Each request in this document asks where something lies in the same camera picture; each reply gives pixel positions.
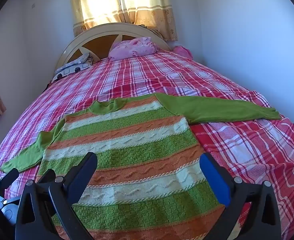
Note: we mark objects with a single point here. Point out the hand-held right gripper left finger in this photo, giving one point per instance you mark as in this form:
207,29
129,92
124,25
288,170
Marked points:
85,169

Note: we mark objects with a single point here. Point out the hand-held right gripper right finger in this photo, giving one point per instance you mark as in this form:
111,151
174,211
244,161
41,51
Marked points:
215,180

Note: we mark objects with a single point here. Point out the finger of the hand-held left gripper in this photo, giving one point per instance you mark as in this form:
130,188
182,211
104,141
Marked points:
8,180

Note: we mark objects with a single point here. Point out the green orange striped knit sweater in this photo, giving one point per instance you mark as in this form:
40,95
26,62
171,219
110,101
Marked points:
137,140

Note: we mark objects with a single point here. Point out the grey white patterned pillow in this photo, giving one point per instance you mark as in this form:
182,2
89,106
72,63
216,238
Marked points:
73,66

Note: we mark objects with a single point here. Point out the red plaid bed blanket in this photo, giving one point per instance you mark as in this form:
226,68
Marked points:
142,77

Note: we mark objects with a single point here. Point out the pink ruffled pillow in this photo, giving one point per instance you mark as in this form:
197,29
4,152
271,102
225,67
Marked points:
133,48

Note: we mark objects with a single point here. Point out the cream arched wooden headboard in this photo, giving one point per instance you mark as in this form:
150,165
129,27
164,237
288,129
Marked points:
99,38

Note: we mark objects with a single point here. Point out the bright pink cloth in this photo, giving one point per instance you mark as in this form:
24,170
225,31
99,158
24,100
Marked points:
183,52

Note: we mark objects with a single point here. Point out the yellow floral window curtain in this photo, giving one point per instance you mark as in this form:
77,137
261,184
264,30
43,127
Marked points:
127,5

